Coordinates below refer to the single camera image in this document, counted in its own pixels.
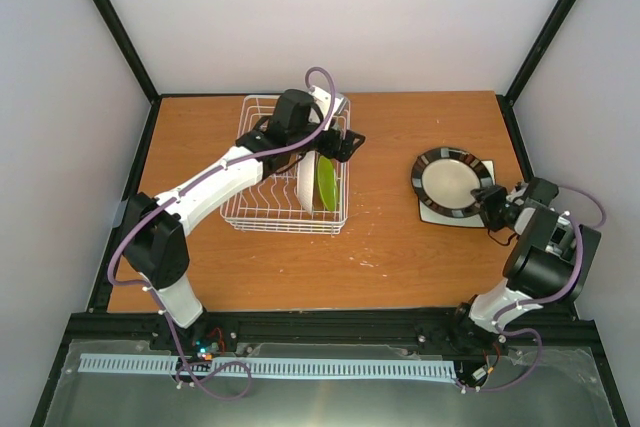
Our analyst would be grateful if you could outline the white square plate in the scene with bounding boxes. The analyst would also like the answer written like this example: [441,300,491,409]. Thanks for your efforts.
[419,159,484,228]

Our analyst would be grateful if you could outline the lime green plate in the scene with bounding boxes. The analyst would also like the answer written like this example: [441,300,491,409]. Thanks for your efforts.
[316,156,339,212]

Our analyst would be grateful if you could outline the orange rimmed floral plate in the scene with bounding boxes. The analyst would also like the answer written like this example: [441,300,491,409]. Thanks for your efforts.
[296,151,316,215]

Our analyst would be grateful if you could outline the black round plate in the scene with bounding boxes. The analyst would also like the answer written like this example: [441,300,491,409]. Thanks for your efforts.
[410,146,495,219]

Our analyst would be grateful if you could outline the white wire dish rack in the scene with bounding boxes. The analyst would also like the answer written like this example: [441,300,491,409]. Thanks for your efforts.
[220,95,350,236]

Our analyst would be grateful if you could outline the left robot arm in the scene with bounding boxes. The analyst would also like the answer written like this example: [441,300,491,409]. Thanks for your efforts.
[115,86,365,350]

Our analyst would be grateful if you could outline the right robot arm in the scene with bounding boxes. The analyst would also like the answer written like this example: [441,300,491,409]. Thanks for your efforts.
[448,177,601,352]

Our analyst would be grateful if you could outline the metal floor sheet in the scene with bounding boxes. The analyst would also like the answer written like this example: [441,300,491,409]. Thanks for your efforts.
[34,341,626,426]

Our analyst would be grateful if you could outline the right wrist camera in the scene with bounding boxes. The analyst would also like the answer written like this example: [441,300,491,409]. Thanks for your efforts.
[506,184,528,206]

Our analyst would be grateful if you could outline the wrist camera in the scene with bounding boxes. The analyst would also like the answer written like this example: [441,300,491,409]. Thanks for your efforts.
[309,86,349,118]
[506,184,528,206]

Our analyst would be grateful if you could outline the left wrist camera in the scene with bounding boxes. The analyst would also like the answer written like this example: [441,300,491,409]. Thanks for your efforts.
[309,86,349,118]

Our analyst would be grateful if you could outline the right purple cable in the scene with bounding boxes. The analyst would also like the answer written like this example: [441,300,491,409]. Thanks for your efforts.
[457,185,608,393]

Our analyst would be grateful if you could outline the purple cable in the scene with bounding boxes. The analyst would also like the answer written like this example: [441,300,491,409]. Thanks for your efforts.
[457,185,608,393]
[106,66,335,401]

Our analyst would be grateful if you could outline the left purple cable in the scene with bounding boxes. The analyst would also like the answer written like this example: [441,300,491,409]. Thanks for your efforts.
[106,66,335,401]

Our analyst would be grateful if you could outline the right black frame post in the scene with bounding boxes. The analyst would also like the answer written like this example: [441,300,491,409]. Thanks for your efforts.
[503,0,611,101]

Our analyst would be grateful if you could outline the black frame post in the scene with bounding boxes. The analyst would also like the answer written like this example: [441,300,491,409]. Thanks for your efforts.
[503,0,611,101]
[92,0,160,102]

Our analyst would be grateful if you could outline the left black frame post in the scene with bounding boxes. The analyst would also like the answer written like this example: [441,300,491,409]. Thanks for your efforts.
[92,0,160,102]

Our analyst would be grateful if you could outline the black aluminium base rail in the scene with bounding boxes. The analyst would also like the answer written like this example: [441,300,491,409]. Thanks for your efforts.
[64,307,601,353]

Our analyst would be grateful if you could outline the light blue cable duct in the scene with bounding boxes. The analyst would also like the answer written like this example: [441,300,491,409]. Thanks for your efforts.
[77,354,456,383]

